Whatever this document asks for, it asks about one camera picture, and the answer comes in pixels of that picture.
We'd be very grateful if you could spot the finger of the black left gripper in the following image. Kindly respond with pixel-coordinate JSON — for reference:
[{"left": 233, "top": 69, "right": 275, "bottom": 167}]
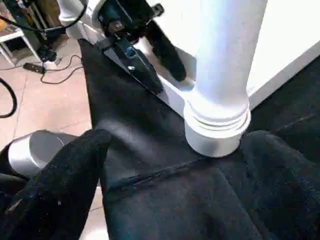
[
  {"left": 107, "top": 38, "right": 166, "bottom": 97},
  {"left": 146, "top": 21, "right": 188, "bottom": 84}
]

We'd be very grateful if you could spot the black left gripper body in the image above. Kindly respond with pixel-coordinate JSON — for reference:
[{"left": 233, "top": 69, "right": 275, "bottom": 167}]
[{"left": 97, "top": 0, "right": 166, "bottom": 52}]

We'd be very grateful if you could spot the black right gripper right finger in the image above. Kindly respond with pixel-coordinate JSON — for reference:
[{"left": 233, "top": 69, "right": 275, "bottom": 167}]
[{"left": 239, "top": 130, "right": 320, "bottom": 240}]

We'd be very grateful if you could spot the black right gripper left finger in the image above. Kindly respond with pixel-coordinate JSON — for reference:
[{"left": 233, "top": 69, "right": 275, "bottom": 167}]
[{"left": 0, "top": 129, "right": 113, "bottom": 240}]

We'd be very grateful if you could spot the white plastic table leg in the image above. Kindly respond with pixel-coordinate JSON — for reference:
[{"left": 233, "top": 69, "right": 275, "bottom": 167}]
[{"left": 183, "top": 0, "right": 269, "bottom": 159}]

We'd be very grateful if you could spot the black equipment stand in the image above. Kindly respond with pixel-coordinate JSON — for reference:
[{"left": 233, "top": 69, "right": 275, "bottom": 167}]
[{"left": 2, "top": 0, "right": 60, "bottom": 65}]

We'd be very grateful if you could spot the black power strip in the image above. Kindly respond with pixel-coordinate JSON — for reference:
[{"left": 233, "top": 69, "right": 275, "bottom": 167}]
[{"left": 22, "top": 62, "right": 46, "bottom": 75}]

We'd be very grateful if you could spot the black work mat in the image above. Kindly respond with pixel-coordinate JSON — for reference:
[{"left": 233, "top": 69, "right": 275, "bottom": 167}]
[{"left": 77, "top": 39, "right": 320, "bottom": 240}]

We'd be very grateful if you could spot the thin black floor cable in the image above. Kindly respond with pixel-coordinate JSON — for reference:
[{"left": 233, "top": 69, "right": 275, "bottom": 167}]
[{"left": 39, "top": 54, "right": 85, "bottom": 87}]

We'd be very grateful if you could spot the white frame furniture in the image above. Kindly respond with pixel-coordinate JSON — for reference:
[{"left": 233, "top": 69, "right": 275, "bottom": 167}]
[{"left": 0, "top": 27, "right": 43, "bottom": 67}]

